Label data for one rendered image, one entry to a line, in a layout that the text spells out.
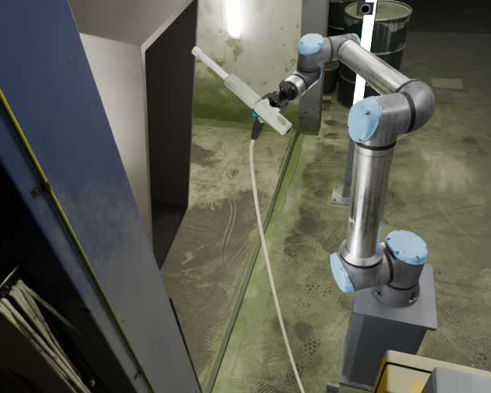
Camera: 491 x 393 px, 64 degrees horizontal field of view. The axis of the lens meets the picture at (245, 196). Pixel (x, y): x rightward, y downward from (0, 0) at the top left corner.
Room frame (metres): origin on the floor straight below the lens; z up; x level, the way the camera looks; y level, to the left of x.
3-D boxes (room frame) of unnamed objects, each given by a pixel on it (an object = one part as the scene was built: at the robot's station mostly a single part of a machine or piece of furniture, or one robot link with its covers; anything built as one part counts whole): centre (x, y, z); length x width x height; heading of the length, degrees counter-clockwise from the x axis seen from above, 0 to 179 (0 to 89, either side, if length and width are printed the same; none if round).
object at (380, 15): (3.64, -1.31, 0.86); 0.54 x 0.54 x 0.01
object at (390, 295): (0.93, -0.57, 0.69); 0.19 x 0.19 x 0.10
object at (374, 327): (0.93, -0.57, 0.32); 0.31 x 0.31 x 0.64; 71
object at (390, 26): (3.63, -1.31, 0.44); 0.59 x 0.58 x 0.89; 175
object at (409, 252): (0.93, -0.56, 0.83); 0.17 x 0.15 x 0.18; 99
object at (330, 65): (3.95, -0.95, 0.14); 0.31 x 0.29 x 0.28; 161
